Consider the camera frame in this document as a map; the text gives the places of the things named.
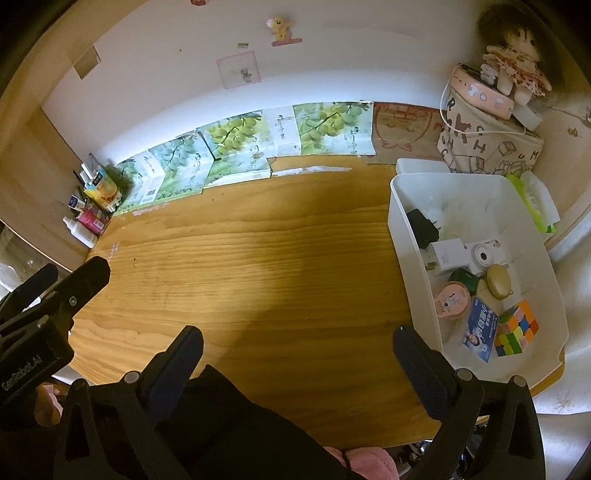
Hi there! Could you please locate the round beige compact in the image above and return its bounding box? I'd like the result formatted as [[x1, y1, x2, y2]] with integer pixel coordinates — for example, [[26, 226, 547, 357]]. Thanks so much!
[[485, 263, 514, 301]]

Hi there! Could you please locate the multicoloured puzzle cube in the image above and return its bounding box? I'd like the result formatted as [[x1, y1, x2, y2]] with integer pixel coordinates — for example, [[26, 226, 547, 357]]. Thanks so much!
[[493, 300, 540, 357]]

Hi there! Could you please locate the green tissue pack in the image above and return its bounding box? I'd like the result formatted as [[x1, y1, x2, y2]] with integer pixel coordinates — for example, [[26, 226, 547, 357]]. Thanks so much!
[[505, 172, 560, 234]]

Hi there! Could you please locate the white instant camera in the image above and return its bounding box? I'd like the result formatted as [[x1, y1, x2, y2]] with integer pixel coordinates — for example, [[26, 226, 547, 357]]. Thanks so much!
[[464, 239, 504, 278]]

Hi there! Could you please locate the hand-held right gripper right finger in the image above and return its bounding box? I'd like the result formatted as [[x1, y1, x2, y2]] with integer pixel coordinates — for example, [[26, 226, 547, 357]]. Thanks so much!
[[392, 325, 548, 480]]

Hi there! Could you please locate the brown cardboard panel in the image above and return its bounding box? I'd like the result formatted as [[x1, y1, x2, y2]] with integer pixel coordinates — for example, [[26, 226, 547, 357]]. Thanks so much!
[[372, 102, 448, 162]]

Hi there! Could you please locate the pink square wall note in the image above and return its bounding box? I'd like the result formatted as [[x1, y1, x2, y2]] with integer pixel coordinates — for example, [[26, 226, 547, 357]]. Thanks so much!
[[216, 50, 260, 88]]

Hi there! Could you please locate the pink round jar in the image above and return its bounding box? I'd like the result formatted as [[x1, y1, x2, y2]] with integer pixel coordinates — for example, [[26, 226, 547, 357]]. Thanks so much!
[[436, 281, 472, 321]]

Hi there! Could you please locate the printed beige fabric bag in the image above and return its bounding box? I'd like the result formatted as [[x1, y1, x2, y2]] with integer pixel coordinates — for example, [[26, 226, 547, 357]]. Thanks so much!
[[436, 90, 546, 178]]

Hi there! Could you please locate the black plug adapter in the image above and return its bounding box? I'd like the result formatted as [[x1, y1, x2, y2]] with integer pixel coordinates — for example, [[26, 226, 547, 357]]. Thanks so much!
[[406, 209, 440, 250]]

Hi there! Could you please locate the black clothing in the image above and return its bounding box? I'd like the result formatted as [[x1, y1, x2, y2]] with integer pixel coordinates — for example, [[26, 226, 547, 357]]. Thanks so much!
[[152, 364, 352, 480]]

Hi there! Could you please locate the beige tape patch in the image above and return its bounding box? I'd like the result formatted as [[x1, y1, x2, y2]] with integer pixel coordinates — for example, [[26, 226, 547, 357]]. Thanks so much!
[[74, 44, 101, 79]]

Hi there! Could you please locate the floral white curtain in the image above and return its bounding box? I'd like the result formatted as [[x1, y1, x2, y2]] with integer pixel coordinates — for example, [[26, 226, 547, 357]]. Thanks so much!
[[531, 106, 591, 444]]

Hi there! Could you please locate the person's left hand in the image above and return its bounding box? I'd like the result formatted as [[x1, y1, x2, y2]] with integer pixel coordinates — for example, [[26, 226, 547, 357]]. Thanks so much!
[[34, 383, 63, 428]]

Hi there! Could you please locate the clear box with blue label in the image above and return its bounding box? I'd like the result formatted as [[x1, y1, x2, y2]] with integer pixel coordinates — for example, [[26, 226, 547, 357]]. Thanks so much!
[[462, 295, 499, 363]]

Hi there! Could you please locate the green perfume bottle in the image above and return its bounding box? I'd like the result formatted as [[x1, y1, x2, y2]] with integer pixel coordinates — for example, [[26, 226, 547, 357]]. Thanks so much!
[[449, 269, 478, 294]]

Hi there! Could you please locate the pink fuzzy clothing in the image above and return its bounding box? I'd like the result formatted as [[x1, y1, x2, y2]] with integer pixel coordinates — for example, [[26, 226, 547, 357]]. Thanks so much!
[[323, 445, 400, 480]]

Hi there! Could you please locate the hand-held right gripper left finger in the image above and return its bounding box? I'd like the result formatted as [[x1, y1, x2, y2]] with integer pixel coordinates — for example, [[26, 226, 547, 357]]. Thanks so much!
[[53, 325, 204, 480]]

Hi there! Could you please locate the yellow pony wall sticker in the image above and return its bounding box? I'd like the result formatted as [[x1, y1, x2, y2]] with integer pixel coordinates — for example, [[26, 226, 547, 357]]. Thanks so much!
[[265, 16, 303, 47]]

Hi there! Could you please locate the plush doll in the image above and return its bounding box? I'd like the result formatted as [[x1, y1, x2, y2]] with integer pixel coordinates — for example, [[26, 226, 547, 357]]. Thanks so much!
[[478, 7, 555, 104]]

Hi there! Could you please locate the cluster of small bottles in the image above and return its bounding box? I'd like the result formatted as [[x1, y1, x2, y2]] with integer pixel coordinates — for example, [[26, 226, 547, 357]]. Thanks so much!
[[62, 154, 123, 247]]

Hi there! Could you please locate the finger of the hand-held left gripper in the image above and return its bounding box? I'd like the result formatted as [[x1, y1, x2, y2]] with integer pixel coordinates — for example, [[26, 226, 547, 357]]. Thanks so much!
[[44, 256, 112, 333], [0, 265, 60, 324]]

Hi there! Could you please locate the white charger cube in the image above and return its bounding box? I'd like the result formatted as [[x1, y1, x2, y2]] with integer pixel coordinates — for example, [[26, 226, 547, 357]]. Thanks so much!
[[425, 239, 474, 276]]

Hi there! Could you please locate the pink printed case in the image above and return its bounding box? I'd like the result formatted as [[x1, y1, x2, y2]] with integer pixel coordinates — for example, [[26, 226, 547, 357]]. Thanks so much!
[[450, 65, 514, 121]]

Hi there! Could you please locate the white cable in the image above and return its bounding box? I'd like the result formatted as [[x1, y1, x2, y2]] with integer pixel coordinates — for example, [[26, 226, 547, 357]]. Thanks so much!
[[440, 85, 527, 137]]

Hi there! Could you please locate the grape print box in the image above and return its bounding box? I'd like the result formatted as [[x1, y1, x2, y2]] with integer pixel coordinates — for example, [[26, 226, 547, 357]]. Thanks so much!
[[115, 157, 164, 208], [263, 102, 375, 158], [198, 113, 273, 185], [152, 134, 213, 201]]

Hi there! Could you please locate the white plastic storage bin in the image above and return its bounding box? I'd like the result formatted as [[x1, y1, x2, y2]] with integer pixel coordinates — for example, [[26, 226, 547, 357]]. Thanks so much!
[[387, 173, 570, 384]]

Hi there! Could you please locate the white round device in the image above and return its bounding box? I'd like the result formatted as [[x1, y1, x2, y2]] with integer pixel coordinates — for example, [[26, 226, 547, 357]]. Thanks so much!
[[510, 104, 543, 132]]

